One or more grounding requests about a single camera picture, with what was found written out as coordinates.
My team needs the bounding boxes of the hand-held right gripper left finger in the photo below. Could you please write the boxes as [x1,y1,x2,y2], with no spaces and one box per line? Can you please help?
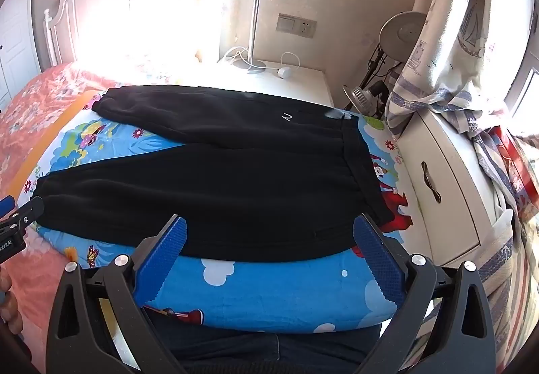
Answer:
[45,214,188,374]

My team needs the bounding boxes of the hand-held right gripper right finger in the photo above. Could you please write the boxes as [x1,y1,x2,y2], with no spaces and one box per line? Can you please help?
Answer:
[352,213,498,374]

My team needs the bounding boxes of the black pants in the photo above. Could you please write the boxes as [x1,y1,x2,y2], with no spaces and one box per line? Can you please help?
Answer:
[33,84,393,263]

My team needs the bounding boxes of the person's left hand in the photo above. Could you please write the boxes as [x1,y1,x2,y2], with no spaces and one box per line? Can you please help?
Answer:
[0,272,24,335]

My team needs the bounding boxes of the pink floral bed sheet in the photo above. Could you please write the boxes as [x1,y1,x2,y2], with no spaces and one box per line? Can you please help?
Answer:
[0,62,178,358]

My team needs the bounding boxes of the blue cartoon printed blanket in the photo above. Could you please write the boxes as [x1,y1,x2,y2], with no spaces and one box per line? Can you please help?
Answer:
[9,90,415,335]

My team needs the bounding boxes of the white cabinet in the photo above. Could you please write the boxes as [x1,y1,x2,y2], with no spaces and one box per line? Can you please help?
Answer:
[396,108,519,268]

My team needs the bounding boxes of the white wardrobe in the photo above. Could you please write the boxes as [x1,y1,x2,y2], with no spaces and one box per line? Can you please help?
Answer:
[0,0,43,105]

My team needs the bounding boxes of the round grey desk lamp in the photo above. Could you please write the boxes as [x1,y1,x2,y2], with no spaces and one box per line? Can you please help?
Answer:
[366,12,427,82]

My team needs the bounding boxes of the silver pole lamp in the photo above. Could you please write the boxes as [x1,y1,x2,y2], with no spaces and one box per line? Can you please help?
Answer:
[241,0,267,75]

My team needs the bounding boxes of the sailboat print curtain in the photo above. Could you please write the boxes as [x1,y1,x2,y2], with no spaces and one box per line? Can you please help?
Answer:
[385,0,539,358]

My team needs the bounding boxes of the dark cabinet handle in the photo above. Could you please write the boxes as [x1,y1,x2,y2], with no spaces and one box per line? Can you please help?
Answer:
[420,161,442,205]

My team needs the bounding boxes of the white cable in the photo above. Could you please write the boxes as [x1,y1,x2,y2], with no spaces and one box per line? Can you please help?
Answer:
[222,46,254,68]

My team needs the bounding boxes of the grey wall switch panel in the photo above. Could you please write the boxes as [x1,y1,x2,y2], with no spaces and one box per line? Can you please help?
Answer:
[277,13,317,39]

